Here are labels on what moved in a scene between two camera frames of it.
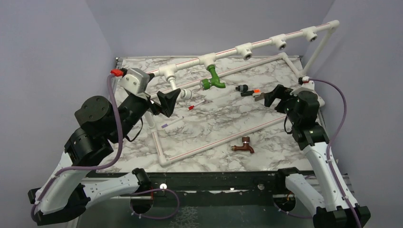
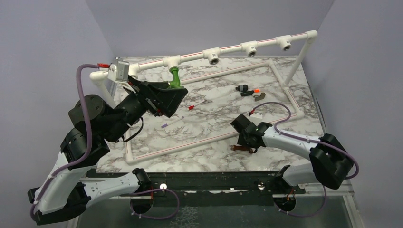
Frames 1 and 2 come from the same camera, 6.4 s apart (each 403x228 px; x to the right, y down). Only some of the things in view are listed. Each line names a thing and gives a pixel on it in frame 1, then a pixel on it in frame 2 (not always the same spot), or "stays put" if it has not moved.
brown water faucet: x=245 y=141 stays put
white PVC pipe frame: x=209 y=61 to x=213 y=55
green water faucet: x=215 y=80 to x=175 y=83
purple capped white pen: x=171 y=122 stays put
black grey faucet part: x=242 y=88 stays put
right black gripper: x=280 y=92 to x=241 y=140
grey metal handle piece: x=262 y=96 stays put
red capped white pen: x=192 y=107 stays put
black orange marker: x=250 y=92 stays put
